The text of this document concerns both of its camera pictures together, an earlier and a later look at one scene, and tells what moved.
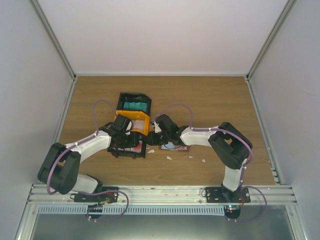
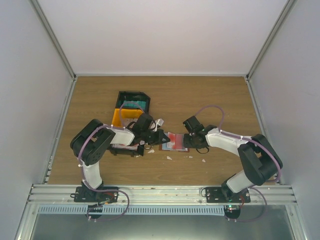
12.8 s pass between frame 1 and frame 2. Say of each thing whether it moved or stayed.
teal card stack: stayed
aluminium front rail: stayed
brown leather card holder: stayed
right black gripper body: moved
